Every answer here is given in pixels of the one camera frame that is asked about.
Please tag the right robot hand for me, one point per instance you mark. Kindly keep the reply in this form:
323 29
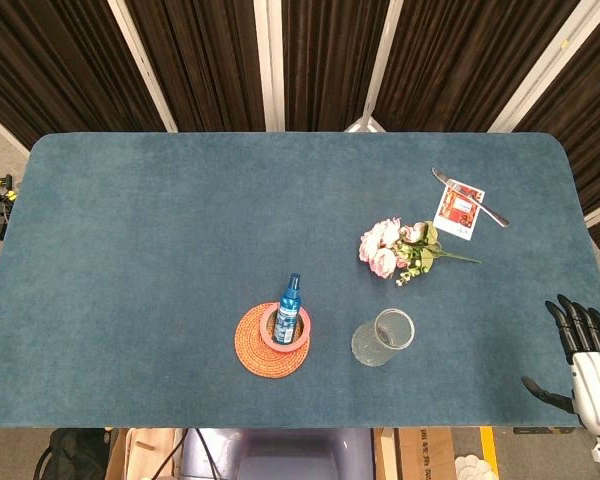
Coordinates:
594 380

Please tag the pink artificial flower bouquet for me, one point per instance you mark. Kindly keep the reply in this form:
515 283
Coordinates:
392 248

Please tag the white garlic bulb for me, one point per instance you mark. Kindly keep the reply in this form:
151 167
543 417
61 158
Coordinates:
475 468

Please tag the transparent glass vase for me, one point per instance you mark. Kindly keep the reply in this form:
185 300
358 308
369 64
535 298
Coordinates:
383 338

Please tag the teal blue carpeted table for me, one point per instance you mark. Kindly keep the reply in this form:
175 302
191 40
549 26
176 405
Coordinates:
180 250

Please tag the yellow floor tape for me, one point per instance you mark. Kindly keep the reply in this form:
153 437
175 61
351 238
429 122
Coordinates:
489 442

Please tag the cardboard box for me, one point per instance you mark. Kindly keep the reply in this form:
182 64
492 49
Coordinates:
424 454

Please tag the red printed card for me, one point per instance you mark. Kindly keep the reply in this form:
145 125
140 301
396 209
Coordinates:
457 211

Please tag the silver table knife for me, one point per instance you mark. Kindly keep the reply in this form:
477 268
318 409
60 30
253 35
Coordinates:
472 198

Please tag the pink tape roll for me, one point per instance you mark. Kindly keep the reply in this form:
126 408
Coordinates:
285 330

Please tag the blue spray bottle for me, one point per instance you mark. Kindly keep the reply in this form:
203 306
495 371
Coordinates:
287 312

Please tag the purple robot torso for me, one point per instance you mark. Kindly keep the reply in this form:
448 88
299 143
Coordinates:
280 454

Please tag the orange woven coaster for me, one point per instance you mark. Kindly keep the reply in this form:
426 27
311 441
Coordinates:
260 350

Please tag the wooden crate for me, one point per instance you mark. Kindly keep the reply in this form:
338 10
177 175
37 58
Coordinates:
145 452

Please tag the black bag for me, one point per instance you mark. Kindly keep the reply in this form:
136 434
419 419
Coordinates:
72 454

